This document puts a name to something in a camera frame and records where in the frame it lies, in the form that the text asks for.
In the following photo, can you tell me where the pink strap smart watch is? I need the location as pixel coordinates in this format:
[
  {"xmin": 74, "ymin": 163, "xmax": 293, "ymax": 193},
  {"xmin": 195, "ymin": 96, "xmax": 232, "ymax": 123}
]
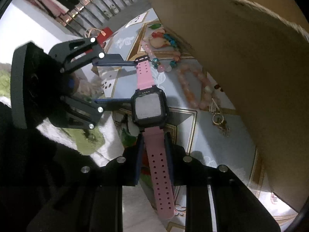
[{"xmin": 132, "ymin": 55, "xmax": 174, "ymax": 219}]

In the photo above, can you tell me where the multicolour bead bracelet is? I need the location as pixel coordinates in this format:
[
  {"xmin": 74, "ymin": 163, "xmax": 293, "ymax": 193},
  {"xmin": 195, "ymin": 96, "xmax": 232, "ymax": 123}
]
[{"xmin": 140, "ymin": 32, "xmax": 182, "ymax": 72}]

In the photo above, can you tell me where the gold butterfly charm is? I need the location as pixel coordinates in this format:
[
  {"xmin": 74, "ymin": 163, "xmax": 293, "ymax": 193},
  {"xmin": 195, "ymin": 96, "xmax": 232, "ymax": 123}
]
[{"xmin": 208, "ymin": 98, "xmax": 230, "ymax": 137}]

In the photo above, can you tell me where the pink bead bracelet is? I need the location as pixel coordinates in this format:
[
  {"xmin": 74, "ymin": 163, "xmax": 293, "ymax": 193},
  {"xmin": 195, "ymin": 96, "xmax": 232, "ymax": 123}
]
[{"xmin": 177, "ymin": 67, "xmax": 214, "ymax": 111}]

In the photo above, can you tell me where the green fuzzy rug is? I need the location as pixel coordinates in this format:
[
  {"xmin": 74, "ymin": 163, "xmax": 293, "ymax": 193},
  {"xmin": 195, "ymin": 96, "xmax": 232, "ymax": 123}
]
[{"xmin": 1, "ymin": 63, "xmax": 105, "ymax": 156}]

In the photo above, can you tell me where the red paper bag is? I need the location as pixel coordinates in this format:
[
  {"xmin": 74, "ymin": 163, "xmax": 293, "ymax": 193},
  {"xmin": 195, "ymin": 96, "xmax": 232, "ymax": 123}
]
[{"xmin": 84, "ymin": 27, "xmax": 114, "ymax": 48}]

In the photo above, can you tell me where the brown cardboard box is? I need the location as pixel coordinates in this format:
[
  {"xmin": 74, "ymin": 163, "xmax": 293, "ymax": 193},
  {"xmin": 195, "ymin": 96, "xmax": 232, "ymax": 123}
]
[{"xmin": 136, "ymin": 0, "xmax": 309, "ymax": 213}]

